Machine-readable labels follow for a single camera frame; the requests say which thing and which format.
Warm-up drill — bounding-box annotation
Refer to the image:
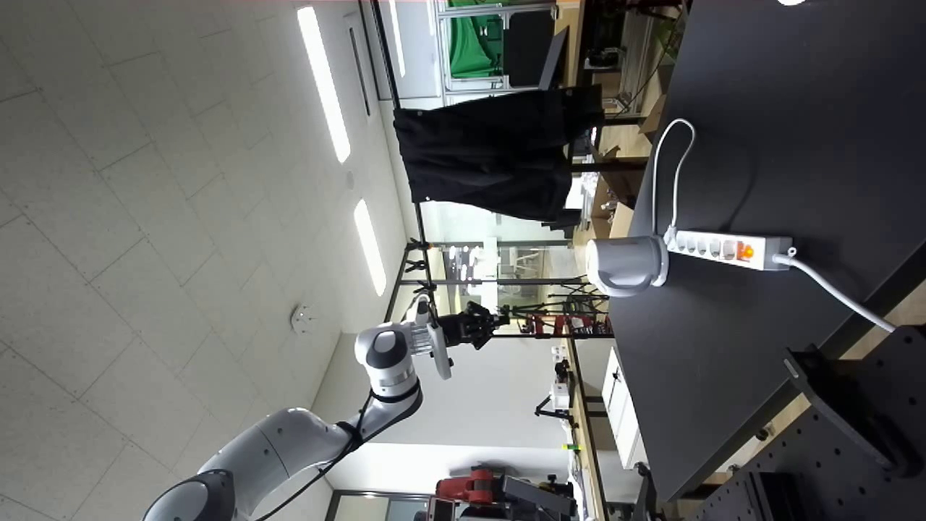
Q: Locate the short ceiling light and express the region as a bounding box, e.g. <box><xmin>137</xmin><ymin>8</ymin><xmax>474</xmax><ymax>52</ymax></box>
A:
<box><xmin>353</xmin><ymin>199</ymin><xmax>388</xmax><ymax>297</ymax></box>

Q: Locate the black hanging cloth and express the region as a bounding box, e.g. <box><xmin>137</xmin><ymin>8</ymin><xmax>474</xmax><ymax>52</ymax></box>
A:
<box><xmin>392</xmin><ymin>85</ymin><xmax>606</xmax><ymax>223</ymax></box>

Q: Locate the thick white power strip cable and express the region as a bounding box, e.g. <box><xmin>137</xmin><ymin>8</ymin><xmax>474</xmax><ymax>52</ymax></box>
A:
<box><xmin>772</xmin><ymin>247</ymin><xmax>898</xmax><ymax>334</ymax></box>

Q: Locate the long ceiling light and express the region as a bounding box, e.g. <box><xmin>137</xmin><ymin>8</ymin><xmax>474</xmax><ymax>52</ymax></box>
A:
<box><xmin>296</xmin><ymin>6</ymin><xmax>352</xmax><ymax>164</ymax></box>

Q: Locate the group of black tripods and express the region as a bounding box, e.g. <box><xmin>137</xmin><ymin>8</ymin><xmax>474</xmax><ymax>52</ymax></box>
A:
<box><xmin>498</xmin><ymin>281</ymin><xmax>612</xmax><ymax>341</ymax></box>

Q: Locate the white and grey electric kettle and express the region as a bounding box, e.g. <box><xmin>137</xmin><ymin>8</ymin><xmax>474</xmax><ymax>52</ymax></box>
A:
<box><xmin>585</xmin><ymin>234</ymin><xmax>671</xmax><ymax>298</ymax></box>

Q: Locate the red machine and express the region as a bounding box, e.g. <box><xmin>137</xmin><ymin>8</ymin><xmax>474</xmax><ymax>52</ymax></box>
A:
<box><xmin>433</xmin><ymin>467</ymin><xmax>579</xmax><ymax>521</ymax></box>

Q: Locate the white power strip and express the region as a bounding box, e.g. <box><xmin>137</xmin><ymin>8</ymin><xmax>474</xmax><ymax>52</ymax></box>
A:
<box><xmin>664</xmin><ymin>229</ymin><xmax>794</xmax><ymax>273</ymax></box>

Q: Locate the green cloth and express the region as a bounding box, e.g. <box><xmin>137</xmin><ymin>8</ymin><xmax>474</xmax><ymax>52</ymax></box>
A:
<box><xmin>448</xmin><ymin>0</ymin><xmax>505</xmax><ymax>80</ymax></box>

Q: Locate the black bracket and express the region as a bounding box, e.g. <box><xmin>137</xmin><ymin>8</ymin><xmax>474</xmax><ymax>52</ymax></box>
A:
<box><xmin>783</xmin><ymin>345</ymin><xmax>926</xmax><ymax>480</ymax></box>

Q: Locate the white cabinet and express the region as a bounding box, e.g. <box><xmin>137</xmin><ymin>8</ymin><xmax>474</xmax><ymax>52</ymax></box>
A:
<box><xmin>601</xmin><ymin>346</ymin><xmax>650</xmax><ymax>471</ymax></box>

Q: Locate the thin white kettle cable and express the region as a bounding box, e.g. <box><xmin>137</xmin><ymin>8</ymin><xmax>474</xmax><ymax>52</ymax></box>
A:
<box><xmin>650</xmin><ymin>118</ymin><xmax>697</xmax><ymax>248</ymax></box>

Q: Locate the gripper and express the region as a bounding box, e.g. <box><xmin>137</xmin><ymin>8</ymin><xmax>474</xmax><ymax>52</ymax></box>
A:
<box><xmin>439</xmin><ymin>302</ymin><xmax>511</xmax><ymax>350</ymax></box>

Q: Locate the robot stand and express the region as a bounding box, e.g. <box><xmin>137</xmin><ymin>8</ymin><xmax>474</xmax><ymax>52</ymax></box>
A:
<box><xmin>691</xmin><ymin>324</ymin><xmax>926</xmax><ymax>521</ymax></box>

